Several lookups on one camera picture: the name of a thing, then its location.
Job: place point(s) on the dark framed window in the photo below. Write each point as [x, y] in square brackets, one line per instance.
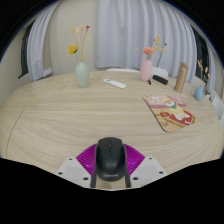
[25, 50]
[201, 53]

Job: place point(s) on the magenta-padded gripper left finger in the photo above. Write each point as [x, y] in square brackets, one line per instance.
[71, 169]

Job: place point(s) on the brown thermos bottle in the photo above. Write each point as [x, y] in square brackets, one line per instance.
[181, 78]

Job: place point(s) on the white remote control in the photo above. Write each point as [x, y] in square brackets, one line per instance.
[114, 83]

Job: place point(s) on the yellow dried flower bunch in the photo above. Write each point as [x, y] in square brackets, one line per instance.
[72, 49]

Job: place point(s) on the wide white curtain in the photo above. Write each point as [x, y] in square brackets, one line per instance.
[143, 30]

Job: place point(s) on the narrow white curtain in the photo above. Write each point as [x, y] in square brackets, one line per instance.
[210, 70]
[39, 46]

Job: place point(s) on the blue vase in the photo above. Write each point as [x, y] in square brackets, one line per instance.
[198, 93]

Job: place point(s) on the dark marker pen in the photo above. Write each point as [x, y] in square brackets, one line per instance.
[149, 81]

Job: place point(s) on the black oblong case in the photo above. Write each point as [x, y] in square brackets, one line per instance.
[160, 80]

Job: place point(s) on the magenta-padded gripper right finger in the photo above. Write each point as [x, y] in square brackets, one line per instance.
[150, 169]

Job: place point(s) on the pale green vase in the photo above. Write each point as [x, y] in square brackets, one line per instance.
[82, 76]

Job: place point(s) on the pink vase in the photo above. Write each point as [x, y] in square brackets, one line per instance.
[145, 70]

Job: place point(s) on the black computer mouse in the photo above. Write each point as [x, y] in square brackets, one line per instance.
[110, 160]

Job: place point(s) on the white and blue chair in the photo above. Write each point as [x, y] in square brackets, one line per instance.
[217, 106]

